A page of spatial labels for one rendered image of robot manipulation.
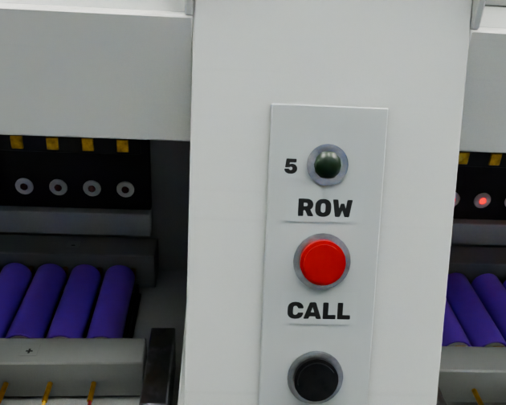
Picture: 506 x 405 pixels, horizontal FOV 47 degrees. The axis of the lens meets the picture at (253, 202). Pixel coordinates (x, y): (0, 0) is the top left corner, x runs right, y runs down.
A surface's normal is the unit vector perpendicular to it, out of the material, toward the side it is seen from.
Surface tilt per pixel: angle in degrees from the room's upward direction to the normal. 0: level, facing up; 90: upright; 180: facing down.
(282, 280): 90
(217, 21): 90
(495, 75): 110
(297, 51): 90
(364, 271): 90
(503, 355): 20
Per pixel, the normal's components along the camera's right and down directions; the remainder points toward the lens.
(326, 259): 0.06, 0.15
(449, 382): 0.04, 0.48
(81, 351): 0.06, -0.88
